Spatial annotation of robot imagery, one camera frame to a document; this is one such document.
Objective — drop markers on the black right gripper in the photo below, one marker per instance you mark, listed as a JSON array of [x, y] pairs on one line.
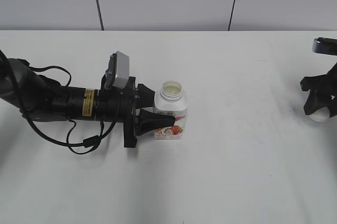
[[322, 92]]

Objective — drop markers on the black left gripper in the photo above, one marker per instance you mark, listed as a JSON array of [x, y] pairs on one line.
[[146, 121]]

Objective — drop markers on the white strawberry yogurt bottle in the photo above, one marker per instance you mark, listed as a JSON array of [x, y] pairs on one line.
[[171, 99]]

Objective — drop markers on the white screw cap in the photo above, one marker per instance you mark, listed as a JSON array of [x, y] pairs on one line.
[[320, 115]]

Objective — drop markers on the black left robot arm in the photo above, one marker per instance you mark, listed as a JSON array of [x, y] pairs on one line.
[[119, 99]]

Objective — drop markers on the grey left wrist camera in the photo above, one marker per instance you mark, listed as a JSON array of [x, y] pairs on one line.
[[118, 71]]

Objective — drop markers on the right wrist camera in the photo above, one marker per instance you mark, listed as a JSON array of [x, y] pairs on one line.
[[323, 45]]

